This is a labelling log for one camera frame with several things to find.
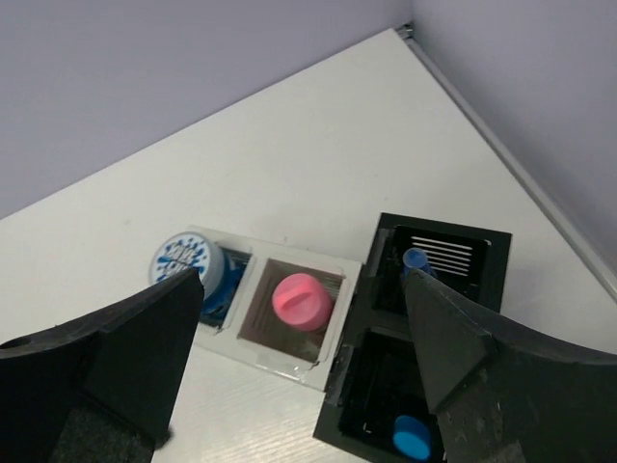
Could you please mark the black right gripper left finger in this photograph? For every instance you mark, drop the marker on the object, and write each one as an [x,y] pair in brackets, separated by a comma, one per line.
[101,387]

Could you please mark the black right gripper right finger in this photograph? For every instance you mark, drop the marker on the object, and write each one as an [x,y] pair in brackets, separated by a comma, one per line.
[503,392]

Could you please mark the blue cap black highlighter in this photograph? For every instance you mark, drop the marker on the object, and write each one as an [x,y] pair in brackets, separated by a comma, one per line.
[412,438]

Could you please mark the clear blue-cap spray bottle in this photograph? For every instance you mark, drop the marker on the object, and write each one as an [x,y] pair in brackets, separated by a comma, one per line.
[416,259]

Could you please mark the pink cap crayon tube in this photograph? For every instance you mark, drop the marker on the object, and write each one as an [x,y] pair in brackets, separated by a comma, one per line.
[302,302]

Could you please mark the white slotted organizer box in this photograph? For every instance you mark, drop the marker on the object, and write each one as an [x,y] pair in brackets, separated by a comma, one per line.
[252,334]

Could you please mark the aluminium table edge rail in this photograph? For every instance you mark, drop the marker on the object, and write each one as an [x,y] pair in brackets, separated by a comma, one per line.
[590,258]

